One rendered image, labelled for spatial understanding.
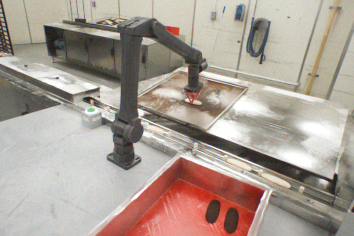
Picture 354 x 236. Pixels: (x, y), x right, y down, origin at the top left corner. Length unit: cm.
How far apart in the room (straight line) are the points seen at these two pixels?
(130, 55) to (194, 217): 55
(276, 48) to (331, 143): 356
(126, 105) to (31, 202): 42
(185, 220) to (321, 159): 59
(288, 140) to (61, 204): 89
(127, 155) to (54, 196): 27
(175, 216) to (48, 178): 46
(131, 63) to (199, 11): 441
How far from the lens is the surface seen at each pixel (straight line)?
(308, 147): 112
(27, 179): 99
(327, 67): 454
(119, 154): 94
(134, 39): 82
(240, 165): 96
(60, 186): 92
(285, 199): 87
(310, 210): 88
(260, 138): 110
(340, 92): 430
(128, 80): 84
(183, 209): 80
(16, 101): 216
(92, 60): 491
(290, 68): 462
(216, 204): 82
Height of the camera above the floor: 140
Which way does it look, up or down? 25 degrees down
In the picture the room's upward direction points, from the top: 4 degrees clockwise
